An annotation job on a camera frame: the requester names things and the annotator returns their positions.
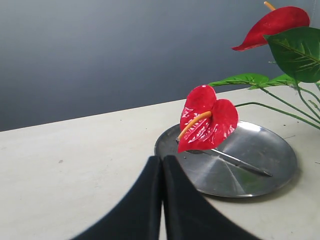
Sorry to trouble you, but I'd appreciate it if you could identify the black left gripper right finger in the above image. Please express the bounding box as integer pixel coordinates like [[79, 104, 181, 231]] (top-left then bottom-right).
[[162, 155, 258, 240]]

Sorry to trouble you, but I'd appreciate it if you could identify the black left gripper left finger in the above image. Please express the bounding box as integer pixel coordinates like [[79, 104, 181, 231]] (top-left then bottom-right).
[[74, 156, 162, 240]]

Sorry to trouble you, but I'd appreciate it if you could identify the steel spoon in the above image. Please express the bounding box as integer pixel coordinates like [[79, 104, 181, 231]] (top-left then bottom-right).
[[186, 148, 273, 177]]

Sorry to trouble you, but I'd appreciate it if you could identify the artificial red anthurium plant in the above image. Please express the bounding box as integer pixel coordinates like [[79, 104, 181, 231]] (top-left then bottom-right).
[[177, 5, 320, 152]]

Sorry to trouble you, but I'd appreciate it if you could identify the round steel plate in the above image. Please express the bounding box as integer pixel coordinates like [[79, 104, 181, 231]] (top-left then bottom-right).
[[154, 121, 298, 198]]

